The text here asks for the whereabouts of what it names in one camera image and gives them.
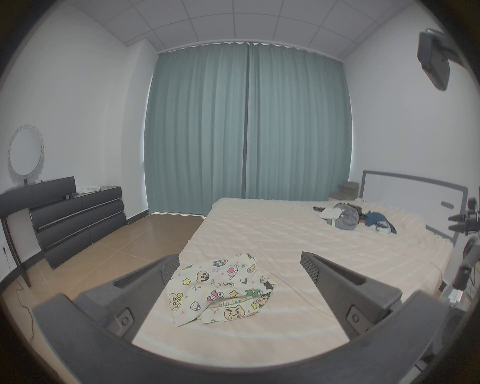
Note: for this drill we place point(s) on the pile of clothes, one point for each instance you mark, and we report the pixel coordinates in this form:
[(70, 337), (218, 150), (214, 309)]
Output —
[(347, 219)]

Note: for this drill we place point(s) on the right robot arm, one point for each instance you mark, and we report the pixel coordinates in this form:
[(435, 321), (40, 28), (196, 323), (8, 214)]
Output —
[(463, 275)]

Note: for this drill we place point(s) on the dark grey dressing table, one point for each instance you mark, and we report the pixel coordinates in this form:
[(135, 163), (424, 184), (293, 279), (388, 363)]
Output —
[(37, 191)]

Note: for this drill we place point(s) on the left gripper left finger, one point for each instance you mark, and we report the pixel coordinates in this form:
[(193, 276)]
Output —
[(131, 300)]

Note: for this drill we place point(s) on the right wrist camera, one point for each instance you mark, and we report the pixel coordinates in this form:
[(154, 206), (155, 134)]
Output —
[(472, 206)]

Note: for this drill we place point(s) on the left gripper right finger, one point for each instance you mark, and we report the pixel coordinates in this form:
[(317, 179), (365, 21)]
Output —
[(348, 300)]

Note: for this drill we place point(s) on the grey bedside table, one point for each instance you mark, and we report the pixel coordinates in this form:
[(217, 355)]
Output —
[(347, 189)]

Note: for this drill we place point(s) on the bed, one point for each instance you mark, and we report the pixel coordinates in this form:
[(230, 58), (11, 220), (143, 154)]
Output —
[(281, 232)]

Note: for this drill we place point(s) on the round white-framed mirror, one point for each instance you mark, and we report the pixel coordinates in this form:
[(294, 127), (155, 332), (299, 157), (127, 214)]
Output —
[(25, 152)]

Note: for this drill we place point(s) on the dark blue garment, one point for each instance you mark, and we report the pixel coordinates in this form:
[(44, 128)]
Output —
[(377, 219)]

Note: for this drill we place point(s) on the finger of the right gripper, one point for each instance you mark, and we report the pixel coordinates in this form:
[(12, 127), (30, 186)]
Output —
[(460, 228), (460, 218)]

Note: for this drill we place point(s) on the white printed pyjama top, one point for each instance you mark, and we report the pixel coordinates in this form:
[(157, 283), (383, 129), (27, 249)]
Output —
[(210, 288)]

